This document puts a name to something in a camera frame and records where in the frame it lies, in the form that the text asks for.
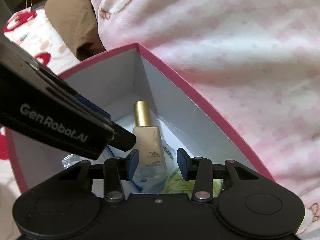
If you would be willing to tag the brown pillow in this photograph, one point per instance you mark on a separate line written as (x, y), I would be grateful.
(76, 24)

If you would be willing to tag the pink cardboard box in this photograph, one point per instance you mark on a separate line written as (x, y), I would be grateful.
(144, 95)

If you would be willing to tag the foundation bottle gold cap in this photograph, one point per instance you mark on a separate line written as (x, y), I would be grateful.
(148, 141)

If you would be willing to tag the bear print bed blanket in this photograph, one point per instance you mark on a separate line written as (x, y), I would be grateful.
(32, 31)

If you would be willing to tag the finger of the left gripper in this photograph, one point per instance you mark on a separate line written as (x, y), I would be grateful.
(91, 109)

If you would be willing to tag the pink cartoon pillow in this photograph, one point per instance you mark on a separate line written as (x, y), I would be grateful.
(255, 61)

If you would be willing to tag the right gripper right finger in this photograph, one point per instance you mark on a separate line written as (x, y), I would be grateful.
(200, 170)

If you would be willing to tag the green yarn ball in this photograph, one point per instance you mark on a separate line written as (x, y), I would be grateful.
(175, 184)

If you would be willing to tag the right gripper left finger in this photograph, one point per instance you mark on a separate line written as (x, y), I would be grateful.
(117, 169)

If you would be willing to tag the blue wet wipes pack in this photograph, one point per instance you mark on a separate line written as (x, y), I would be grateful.
(152, 185)

